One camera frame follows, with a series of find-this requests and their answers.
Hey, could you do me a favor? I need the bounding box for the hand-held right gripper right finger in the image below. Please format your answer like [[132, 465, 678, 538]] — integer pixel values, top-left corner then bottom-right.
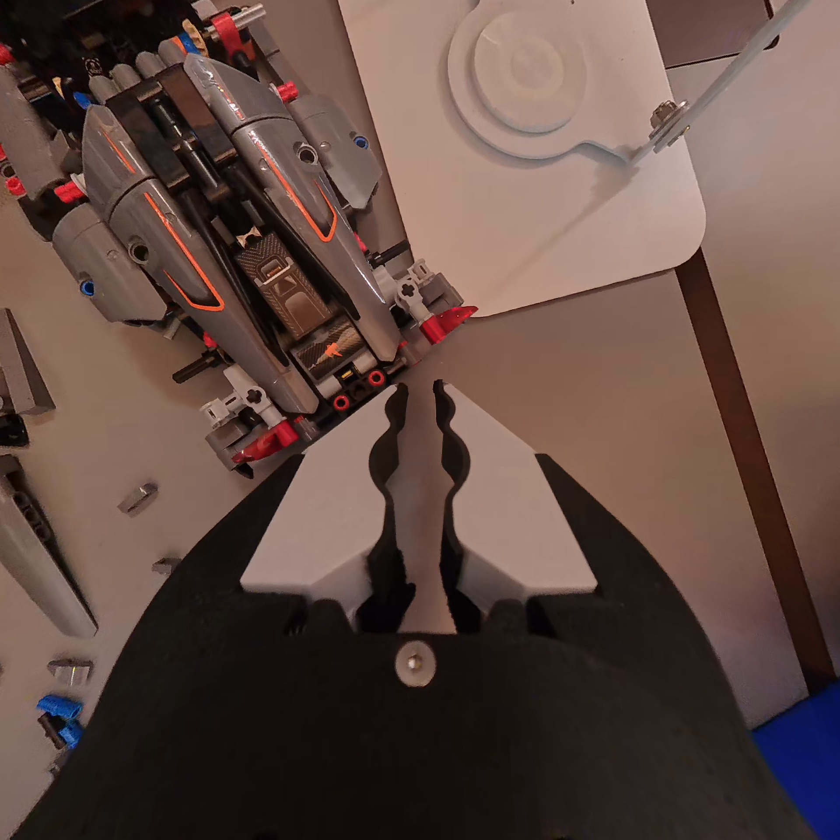
[[431, 379, 599, 634]]

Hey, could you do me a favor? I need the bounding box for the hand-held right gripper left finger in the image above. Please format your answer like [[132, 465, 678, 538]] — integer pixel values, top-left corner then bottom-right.
[[238, 382, 419, 634]]

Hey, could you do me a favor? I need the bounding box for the grey lego car model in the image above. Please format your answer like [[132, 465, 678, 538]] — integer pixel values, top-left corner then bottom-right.
[[0, 0, 480, 473]]

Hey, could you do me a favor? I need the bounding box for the grey lego panel assembly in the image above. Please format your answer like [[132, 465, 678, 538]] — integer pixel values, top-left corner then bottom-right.
[[0, 62, 70, 198]]

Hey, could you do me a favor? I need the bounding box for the grey curved lego panel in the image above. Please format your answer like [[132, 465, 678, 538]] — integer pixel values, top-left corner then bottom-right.
[[0, 453, 99, 639]]

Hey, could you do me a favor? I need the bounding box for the grey lego wedge plate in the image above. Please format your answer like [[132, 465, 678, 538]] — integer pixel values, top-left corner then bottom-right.
[[0, 308, 56, 416]]

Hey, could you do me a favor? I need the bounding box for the white desk lamp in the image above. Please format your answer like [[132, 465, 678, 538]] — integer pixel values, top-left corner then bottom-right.
[[338, 0, 818, 320]]

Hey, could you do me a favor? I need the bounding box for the blue plastic bin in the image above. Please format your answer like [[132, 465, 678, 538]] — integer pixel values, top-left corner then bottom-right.
[[751, 679, 840, 798]]

